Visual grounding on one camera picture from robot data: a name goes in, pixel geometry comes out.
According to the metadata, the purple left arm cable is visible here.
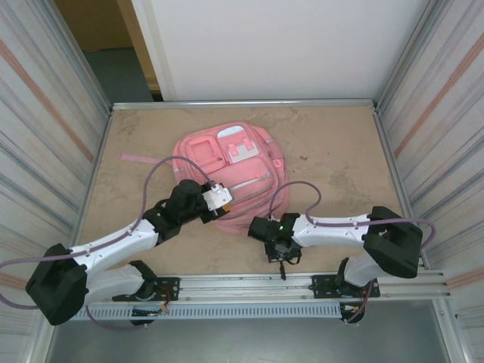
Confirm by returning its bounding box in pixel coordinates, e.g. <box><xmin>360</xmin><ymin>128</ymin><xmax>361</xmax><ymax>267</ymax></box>
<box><xmin>0</xmin><ymin>157</ymin><xmax>215</xmax><ymax>334</ymax></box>

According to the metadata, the grey metal shelf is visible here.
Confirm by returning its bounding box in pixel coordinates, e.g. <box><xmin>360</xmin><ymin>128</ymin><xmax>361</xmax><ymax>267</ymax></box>
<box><xmin>47</xmin><ymin>320</ymin><xmax>451</xmax><ymax>363</ymax></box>

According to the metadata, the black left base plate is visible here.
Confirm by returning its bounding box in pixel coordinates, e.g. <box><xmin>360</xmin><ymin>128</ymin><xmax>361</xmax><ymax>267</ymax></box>
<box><xmin>112</xmin><ymin>277</ymin><xmax>182</xmax><ymax>303</ymax></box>

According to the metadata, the long aluminium mounting rail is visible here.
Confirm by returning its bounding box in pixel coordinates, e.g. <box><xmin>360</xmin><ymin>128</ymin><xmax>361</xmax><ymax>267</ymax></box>
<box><xmin>39</xmin><ymin>268</ymin><xmax>453</xmax><ymax>305</ymax></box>

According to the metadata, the slotted grey cable duct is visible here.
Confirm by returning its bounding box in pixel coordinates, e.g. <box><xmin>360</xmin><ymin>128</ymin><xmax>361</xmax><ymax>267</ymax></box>
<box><xmin>54</xmin><ymin>304</ymin><xmax>343</xmax><ymax>321</ymax></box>

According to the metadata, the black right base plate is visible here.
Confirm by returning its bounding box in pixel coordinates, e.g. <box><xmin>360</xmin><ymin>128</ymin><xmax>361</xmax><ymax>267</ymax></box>
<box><xmin>310</xmin><ymin>274</ymin><xmax>381</xmax><ymax>300</ymax></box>

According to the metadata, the brown board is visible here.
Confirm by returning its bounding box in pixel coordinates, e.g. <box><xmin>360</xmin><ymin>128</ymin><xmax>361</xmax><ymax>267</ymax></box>
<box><xmin>52</xmin><ymin>0</ymin><xmax>162</xmax><ymax>92</ymax></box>

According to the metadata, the aluminium table edge rail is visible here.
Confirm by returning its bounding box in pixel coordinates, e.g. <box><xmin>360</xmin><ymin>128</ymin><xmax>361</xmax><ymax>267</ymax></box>
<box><xmin>64</xmin><ymin>107</ymin><xmax>114</xmax><ymax>274</ymax></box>
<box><xmin>110</xmin><ymin>98</ymin><xmax>376</xmax><ymax>111</ymax></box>
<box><xmin>372</xmin><ymin>105</ymin><xmax>430</xmax><ymax>270</ymax></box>

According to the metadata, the aluminium frame post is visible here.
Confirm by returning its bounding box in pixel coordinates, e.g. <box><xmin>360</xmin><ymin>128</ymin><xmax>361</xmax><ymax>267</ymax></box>
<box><xmin>47</xmin><ymin>0</ymin><xmax>114</xmax><ymax>110</ymax></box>
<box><xmin>376</xmin><ymin>0</ymin><xmax>445</xmax><ymax>109</ymax></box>

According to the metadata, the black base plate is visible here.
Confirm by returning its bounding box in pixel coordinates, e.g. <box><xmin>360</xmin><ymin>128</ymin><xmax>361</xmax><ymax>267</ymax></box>
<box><xmin>310</xmin><ymin>274</ymin><xmax>381</xmax><ymax>300</ymax></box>
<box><xmin>112</xmin><ymin>277</ymin><xmax>182</xmax><ymax>303</ymax></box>

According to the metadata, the small circuit board with wires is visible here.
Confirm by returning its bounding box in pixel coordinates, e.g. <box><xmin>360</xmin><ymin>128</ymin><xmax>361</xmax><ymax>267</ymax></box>
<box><xmin>131</xmin><ymin>306</ymin><xmax>169</xmax><ymax>318</ymax></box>

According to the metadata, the pink backpack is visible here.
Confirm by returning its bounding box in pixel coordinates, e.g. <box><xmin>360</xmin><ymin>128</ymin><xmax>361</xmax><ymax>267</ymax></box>
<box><xmin>119</xmin><ymin>120</ymin><xmax>290</xmax><ymax>235</ymax></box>

